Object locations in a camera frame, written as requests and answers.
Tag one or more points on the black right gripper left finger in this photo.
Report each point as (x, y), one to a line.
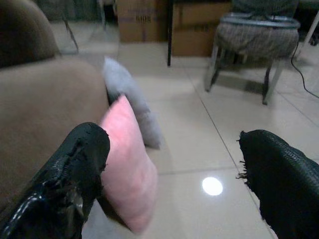
(64, 174)

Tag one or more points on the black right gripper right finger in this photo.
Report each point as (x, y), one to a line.
(286, 189)

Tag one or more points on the pink pillow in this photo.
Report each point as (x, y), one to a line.
(127, 154)

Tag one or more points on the brown sofa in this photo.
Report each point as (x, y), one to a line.
(45, 104)

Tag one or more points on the grey pillow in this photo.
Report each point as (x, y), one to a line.
(129, 87)

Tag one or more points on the chair with striped grey cover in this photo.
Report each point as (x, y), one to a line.
(254, 39)

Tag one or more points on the white furniture leg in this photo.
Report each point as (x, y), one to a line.
(312, 30)

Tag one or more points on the cardboard box with purple print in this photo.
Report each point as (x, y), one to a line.
(139, 25)

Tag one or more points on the large brown cardboard box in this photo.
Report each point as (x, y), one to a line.
(194, 32)

